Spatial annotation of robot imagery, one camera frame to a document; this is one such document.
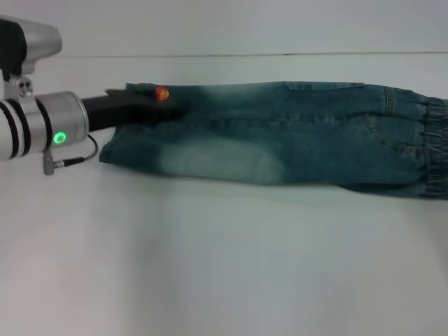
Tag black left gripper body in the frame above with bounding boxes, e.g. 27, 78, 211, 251
80, 93, 143, 133

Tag blue denim shorts with embroidery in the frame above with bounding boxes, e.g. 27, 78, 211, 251
99, 80, 448, 201

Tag thin dark wrist cable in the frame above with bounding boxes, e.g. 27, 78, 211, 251
42, 134, 99, 176

